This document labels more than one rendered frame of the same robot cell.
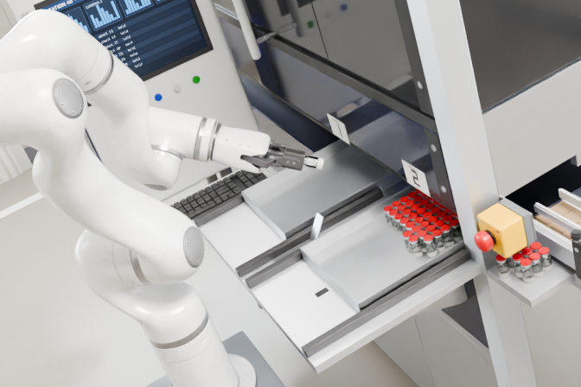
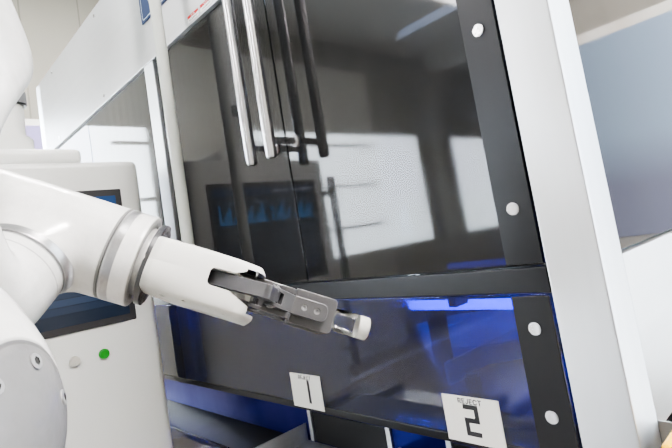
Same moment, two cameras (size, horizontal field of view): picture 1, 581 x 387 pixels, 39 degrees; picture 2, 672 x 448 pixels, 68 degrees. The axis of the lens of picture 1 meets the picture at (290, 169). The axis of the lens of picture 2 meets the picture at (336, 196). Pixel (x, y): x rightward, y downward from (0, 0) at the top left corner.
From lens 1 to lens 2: 116 cm
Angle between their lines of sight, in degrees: 43
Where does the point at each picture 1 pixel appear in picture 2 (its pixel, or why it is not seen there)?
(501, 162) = (650, 353)
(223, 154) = (170, 265)
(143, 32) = not seen: hidden behind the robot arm
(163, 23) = not seen: hidden behind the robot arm
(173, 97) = (65, 373)
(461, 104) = (602, 219)
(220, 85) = (134, 367)
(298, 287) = not seen: outside the picture
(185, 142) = (86, 232)
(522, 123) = (654, 293)
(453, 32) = (581, 97)
